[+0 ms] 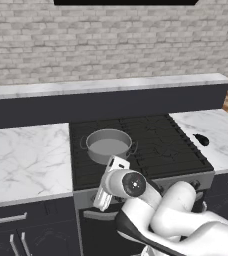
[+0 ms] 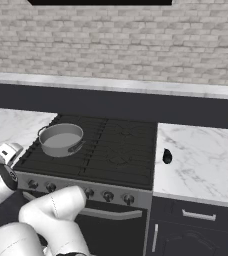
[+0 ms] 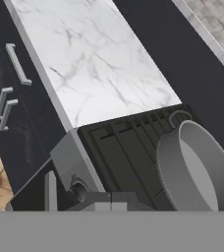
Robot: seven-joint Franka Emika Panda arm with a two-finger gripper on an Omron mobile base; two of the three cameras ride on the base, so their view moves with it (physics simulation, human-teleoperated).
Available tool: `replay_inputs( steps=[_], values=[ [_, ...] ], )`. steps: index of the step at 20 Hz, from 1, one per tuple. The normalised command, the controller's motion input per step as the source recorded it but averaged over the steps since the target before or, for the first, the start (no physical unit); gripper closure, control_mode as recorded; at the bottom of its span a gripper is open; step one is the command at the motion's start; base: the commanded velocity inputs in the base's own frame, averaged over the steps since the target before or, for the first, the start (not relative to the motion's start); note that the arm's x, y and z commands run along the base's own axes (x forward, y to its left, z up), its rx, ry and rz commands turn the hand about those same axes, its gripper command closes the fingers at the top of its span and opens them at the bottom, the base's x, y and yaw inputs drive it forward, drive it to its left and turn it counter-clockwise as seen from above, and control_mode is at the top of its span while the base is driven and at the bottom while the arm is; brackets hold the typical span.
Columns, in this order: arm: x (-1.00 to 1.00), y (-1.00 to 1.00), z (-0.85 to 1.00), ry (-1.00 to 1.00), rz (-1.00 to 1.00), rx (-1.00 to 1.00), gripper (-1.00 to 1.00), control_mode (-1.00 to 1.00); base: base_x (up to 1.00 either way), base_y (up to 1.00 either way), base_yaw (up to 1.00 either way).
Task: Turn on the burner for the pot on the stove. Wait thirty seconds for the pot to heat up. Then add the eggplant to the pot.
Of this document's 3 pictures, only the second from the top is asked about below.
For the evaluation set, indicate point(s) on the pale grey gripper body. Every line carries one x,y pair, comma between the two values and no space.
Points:
15,150

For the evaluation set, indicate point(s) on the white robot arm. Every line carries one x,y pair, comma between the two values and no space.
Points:
52,213

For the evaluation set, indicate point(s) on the dark round stove knob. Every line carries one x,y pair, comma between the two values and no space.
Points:
108,195
32,183
128,199
89,192
50,187

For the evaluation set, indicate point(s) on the grey metal pot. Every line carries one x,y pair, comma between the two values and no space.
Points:
60,140

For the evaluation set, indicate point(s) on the black stove with grates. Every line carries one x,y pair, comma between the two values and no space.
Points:
119,150

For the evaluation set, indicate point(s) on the dark purple eggplant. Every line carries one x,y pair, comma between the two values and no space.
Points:
167,156

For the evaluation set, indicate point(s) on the dark raised counter with marble top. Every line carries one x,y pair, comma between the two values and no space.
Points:
119,100

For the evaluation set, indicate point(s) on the black oven door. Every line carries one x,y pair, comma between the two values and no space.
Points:
116,236

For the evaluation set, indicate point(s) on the black range hood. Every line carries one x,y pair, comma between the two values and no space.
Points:
99,2

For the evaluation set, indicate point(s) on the dark cupboard door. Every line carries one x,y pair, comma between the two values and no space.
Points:
192,240

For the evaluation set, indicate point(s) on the dark drawer front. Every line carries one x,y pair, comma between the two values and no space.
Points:
226,213

